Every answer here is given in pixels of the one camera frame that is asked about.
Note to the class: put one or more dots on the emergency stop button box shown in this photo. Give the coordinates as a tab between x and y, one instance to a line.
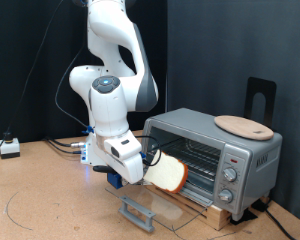
9	146

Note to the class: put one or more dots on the silver toaster oven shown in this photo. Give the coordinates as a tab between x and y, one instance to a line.
256	156

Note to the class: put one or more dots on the white bread slice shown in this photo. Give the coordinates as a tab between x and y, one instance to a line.
168	173

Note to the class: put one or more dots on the wooden slatted base block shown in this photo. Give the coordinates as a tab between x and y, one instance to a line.
220	216

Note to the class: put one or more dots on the black metal bookend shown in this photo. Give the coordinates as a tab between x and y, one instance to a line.
256	86

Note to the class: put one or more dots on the silver oven knob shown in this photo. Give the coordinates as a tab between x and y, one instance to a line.
230	174
225	195

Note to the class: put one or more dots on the round wooden cutting board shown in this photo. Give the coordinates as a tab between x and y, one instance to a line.
243	127

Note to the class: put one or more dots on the black foam pad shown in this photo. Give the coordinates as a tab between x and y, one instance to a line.
260	205
245	216

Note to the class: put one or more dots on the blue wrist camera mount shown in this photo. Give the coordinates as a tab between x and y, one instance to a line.
87	130

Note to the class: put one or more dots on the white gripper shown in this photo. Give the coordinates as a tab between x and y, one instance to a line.
130	160

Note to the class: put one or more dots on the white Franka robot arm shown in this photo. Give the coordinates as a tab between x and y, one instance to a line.
106	100

